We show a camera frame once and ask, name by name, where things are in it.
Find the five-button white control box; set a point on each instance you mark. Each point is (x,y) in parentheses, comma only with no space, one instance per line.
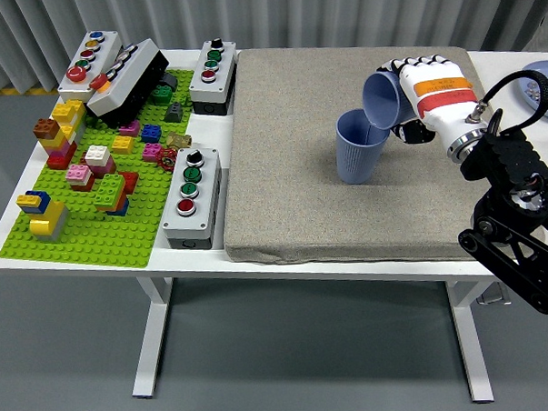
(90,59)

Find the yellow floor tape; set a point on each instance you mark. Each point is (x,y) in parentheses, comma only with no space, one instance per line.
(19,91)

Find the grey-brown mat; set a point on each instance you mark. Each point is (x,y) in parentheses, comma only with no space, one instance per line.
(299,168)

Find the white control box black base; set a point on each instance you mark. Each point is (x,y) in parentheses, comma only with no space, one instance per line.
(127,80)

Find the pink white red brick stack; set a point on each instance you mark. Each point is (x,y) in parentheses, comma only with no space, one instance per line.
(79,176)

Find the dark green brick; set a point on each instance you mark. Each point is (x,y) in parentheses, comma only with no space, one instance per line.
(161,95)

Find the brown yellow red brick tower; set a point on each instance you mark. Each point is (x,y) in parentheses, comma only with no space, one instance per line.
(55,142)

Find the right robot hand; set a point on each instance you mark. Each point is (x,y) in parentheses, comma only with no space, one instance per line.
(442,102)

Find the magenta brick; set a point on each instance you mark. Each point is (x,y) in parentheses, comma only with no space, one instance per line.
(129,129)
(152,152)

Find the blue yellow grey brick stack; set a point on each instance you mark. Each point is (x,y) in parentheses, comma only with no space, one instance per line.
(45,217)

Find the blue ribbed cup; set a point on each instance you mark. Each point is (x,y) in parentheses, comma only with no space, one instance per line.
(358,161)
(381,100)

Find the dark grey arch brick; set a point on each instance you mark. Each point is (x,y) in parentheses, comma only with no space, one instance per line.
(171,81)

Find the white table leg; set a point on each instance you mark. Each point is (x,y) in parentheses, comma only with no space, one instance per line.
(153,338)
(473,342)

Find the metal bracket under table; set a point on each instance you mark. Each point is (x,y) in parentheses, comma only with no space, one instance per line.
(489,296)

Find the four-button grey control box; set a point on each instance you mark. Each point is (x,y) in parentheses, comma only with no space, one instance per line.
(190,204)
(211,76)

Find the grey sloped brick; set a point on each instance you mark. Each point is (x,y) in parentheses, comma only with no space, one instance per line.
(173,113)

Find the red valve handwheel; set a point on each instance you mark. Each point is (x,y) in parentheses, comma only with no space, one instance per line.
(166,160)

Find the brass valve fitting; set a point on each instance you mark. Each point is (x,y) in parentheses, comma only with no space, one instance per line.
(179,140)

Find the yellow white brick stack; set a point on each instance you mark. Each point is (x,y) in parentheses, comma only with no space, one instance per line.
(70,115)

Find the green orange brick stack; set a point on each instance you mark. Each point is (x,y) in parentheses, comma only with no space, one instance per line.
(112,192)

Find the green brick baseplate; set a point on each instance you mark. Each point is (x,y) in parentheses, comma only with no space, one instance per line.
(88,232)

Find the grey curtain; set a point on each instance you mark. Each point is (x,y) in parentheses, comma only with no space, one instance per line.
(293,13)

